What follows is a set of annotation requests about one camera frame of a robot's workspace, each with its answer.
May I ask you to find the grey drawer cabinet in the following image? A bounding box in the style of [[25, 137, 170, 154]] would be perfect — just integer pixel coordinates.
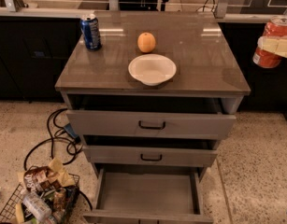
[[56, 11, 250, 224]]

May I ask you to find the top drawer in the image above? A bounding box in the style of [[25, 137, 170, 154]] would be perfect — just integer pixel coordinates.
[[66, 110, 236, 140]]

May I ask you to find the black cable on floor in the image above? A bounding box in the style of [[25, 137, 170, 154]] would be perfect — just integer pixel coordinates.
[[22, 107, 84, 171]]

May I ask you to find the black wire basket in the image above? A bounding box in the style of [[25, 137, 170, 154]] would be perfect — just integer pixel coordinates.
[[0, 174, 79, 224]]

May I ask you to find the orange fruit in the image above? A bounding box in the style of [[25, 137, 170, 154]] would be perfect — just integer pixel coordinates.
[[137, 33, 156, 53]]

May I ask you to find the brown snack bag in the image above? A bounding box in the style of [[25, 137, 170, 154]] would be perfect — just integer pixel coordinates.
[[18, 158, 76, 192]]

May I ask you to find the blue pepsi can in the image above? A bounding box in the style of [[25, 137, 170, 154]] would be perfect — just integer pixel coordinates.
[[80, 13, 102, 50]]

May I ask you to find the middle drawer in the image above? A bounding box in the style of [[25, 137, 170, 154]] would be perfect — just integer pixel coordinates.
[[83, 146, 217, 167]]

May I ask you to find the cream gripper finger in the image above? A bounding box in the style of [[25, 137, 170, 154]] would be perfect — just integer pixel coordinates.
[[257, 35, 287, 58]]

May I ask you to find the clear plastic bottle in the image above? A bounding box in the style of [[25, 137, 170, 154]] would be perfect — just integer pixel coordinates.
[[22, 191, 51, 222]]

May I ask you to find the bottom drawer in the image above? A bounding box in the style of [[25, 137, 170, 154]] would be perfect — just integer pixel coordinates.
[[83, 165, 213, 224]]

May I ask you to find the black cable behind cabinet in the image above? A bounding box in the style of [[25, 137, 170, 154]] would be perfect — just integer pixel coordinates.
[[195, 0, 216, 13]]

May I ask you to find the white bowl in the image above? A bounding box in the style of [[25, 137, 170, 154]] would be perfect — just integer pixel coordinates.
[[128, 54, 177, 86]]

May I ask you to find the drawer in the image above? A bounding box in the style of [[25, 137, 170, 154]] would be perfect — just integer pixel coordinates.
[[66, 110, 236, 140], [83, 146, 217, 167], [83, 165, 213, 224]]

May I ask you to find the red coke can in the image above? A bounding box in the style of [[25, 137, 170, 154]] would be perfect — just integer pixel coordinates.
[[252, 15, 287, 68]]

